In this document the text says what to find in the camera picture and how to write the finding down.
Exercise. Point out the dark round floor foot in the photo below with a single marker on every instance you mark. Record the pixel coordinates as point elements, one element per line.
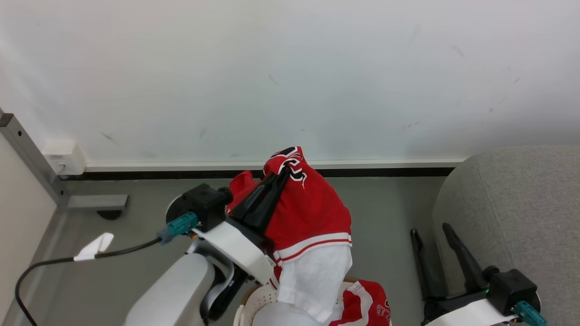
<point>108,214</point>

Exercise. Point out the aluminium table leg frame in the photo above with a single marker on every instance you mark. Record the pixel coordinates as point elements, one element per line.
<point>97,202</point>

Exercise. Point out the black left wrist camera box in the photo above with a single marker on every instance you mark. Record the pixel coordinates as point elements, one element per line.
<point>206,203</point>

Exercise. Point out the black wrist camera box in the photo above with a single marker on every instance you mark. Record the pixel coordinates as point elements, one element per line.
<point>206,203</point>
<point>512,287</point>

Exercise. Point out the white wall outlet box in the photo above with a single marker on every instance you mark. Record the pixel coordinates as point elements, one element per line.
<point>65,157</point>

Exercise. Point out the grey metal post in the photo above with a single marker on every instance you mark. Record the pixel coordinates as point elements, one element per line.
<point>31,158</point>

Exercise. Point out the red jersey with white stripes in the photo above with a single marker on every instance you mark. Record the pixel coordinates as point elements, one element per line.
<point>312,213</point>

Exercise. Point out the white and black baseboard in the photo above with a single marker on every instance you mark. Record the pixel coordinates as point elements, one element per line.
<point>181,168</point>

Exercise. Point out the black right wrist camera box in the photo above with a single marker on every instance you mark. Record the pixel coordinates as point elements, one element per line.
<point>512,287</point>

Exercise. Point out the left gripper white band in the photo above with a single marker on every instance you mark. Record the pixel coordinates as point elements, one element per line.
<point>235,249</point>

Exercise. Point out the white perforated laundry basket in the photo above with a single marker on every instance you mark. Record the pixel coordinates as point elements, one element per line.
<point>260,301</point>

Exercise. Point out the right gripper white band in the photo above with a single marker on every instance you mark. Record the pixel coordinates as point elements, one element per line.
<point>466,315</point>

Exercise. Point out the grey fabric sofa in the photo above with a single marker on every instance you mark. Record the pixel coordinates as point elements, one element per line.
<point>521,213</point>

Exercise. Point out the white cloth garment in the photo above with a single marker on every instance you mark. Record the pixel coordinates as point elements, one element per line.
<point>312,280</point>

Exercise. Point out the red garment with white trim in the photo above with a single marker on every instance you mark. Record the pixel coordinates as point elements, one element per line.
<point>362,305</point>

